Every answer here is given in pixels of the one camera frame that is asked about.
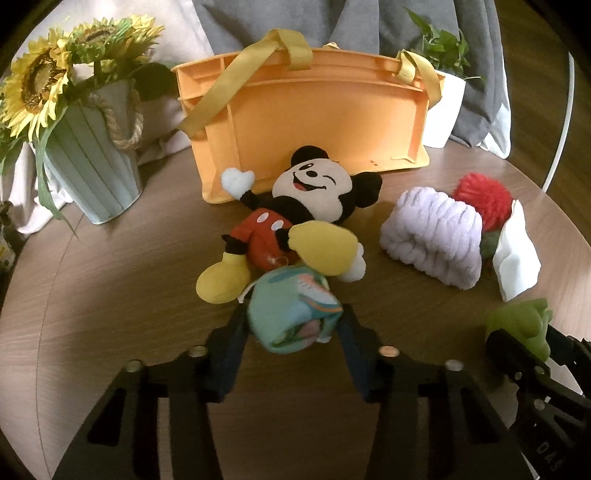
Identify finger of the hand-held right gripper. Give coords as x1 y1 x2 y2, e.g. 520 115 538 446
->
485 331 550 386
549 324 591 370

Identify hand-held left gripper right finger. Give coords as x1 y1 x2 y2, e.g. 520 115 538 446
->
339 305 527 480

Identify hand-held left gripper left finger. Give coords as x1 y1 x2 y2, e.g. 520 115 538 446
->
51 307 252 480

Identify green plush toy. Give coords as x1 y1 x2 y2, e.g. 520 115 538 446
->
485 298 554 361

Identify teal printed soft cube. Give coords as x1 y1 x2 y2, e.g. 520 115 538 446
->
245 265 345 356

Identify white tissue cloth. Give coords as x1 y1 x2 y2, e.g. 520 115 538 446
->
492 199 542 302

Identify lavender fluffy headband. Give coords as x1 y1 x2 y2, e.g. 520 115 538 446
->
380 188 484 291

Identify red fluffy pompom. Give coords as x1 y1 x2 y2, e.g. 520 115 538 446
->
451 172 514 232

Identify mouse plush toy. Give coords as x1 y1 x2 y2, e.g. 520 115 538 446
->
196 145 384 305

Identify orange plastic bin yellow straps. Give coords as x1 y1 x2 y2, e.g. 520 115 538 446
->
171 28 446 204

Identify white curtain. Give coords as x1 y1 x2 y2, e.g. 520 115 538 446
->
0 0 218 236
478 104 514 158

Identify pale green ribbed bucket vase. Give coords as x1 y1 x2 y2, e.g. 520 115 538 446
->
34 78 145 225

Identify brown textured object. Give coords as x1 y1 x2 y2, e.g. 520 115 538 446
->
0 200 19 273

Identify white plant pot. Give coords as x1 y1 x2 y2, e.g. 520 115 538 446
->
421 69 467 149

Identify green leafy plant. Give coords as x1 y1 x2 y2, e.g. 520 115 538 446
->
404 7 483 84

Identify artificial sunflower bouquet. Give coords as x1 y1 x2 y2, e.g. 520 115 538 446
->
0 14 181 227

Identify white cable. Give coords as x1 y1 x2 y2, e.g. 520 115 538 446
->
540 51 578 195

